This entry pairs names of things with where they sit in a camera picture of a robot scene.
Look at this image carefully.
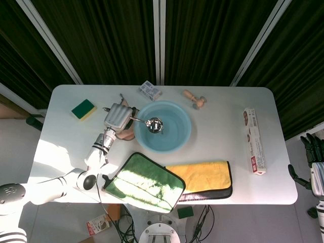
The stainless steel ladle spoon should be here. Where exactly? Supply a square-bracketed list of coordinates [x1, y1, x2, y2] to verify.
[130, 116, 164, 134]

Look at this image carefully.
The dark green cylindrical object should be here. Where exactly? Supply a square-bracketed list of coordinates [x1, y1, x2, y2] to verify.
[25, 114, 46, 132]

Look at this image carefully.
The small white blue box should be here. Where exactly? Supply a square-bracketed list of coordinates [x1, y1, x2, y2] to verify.
[138, 80, 163, 102]

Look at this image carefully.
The green yellow sponge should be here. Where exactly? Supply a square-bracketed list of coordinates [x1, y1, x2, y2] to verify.
[70, 98, 98, 122]

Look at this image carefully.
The long white cookie print box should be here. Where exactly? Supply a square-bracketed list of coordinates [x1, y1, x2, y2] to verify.
[243, 107, 268, 176]

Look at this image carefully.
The printed paper package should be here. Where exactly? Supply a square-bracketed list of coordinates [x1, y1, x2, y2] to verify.
[86, 214, 111, 236]

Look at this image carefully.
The light blue plastic basin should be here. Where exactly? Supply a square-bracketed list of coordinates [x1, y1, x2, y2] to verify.
[134, 100, 192, 153]

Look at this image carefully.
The white vertical frame post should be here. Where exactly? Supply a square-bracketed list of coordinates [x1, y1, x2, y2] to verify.
[152, 0, 166, 86]

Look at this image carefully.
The white slanted frame post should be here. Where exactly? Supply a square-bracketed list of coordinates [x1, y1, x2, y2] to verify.
[229, 0, 294, 88]
[15, 0, 85, 86]

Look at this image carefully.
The dark green curtain panel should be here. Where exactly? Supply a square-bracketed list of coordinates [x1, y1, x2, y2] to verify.
[164, 0, 279, 87]
[30, 0, 158, 86]
[0, 0, 77, 110]
[237, 0, 324, 141]

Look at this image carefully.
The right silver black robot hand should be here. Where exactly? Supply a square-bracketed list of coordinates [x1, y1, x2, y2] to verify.
[288, 132, 324, 197]

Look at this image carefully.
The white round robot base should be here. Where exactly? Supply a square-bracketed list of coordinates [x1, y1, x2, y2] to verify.
[138, 214, 182, 243]

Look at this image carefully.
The small orange box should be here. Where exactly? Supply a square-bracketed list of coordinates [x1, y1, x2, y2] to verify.
[105, 203, 122, 221]

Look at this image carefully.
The dark green sponge block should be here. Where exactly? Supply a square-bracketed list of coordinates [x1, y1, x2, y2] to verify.
[177, 206, 195, 220]

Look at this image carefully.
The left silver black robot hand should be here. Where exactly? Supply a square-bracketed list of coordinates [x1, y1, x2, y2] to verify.
[103, 103, 140, 133]

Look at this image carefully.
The yellow grey microfibre towel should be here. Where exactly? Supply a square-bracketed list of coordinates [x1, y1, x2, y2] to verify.
[165, 160, 233, 203]

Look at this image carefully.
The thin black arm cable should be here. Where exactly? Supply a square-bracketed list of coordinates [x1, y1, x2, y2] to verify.
[95, 174, 110, 221]

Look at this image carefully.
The green microfibre towel black trim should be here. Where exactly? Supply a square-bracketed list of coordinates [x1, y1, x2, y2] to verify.
[102, 151, 187, 214]

